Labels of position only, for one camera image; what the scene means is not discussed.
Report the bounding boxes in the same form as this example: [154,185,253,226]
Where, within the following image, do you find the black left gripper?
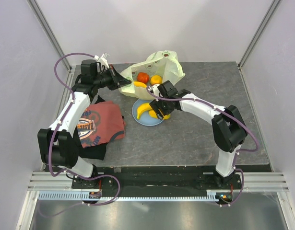
[93,65,130,91]

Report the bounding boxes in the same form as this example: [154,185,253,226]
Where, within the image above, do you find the yellow mango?
[148,110,171,120]

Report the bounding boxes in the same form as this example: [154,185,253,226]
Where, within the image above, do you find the yellow banana bunch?
[133,81,147,88]

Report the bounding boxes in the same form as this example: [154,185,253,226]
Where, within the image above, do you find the single yellow banana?
[136,103,152,120]

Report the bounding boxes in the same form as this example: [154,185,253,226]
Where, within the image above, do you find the red apple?
[137,72,150,84]

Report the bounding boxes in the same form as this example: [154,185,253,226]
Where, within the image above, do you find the orange tangerine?
[150,75,162,85]

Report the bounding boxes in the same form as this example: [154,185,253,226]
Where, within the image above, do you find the green avocado print plastic bag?
[119,50,185,100]

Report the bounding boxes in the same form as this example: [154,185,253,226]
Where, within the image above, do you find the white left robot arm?
[37,57,131,188]

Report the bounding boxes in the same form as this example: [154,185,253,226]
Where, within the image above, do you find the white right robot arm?
[146,80,247,189]

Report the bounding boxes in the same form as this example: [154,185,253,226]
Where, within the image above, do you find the blue plate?
[132,99,164,127]

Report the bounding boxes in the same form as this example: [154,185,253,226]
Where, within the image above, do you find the red folded t-shirt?
[77,101,126,148]

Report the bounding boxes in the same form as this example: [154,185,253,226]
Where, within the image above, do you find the black cloth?
[73,96,108,160]

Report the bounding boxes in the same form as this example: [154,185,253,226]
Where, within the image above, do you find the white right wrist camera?
[149,84,162,97]

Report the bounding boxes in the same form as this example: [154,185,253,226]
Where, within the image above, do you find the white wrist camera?
[94,53,109,71]
[149,84,162,97]

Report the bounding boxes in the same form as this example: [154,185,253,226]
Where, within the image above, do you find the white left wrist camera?
[94,53,109,71]

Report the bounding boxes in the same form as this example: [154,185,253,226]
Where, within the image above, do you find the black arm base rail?
[70,165,244,191]

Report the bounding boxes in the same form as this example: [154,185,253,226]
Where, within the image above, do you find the left aluminium frame post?
[27,0,73,71]

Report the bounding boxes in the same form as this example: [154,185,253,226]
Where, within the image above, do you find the blue slotted cable duct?
[38,191,233,202]

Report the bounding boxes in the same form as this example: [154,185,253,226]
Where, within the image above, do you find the aluminium corner frame post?
[237,0,282,70]

